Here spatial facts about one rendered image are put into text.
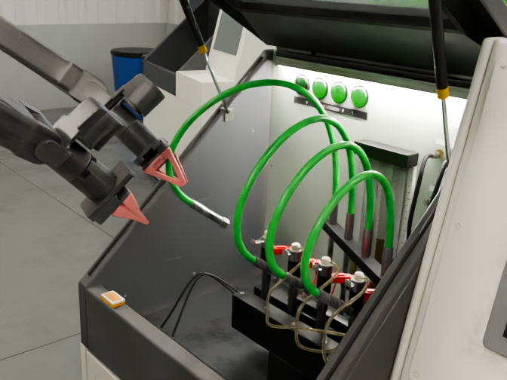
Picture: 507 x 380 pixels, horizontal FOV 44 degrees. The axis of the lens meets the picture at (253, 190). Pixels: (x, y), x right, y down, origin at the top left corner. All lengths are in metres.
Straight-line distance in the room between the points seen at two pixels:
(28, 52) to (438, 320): 0.90
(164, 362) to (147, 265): 0.36
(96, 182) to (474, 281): 0.61
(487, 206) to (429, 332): 0.23
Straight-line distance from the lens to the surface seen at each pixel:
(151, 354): 1.29
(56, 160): 0.98
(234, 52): 4.22
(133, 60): 7.32
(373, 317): 1.05
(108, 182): 1.04
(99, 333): 1.47
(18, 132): 0.93
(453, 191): 1.06
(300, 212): 1.63
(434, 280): 1.08
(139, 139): 1.27
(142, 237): 1.50
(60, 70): 1.31
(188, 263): 1.62
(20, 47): 1.34
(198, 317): 1.58
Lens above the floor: 1.62
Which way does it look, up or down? 19 degrees down
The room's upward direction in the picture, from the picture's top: 2 degrees clockwise
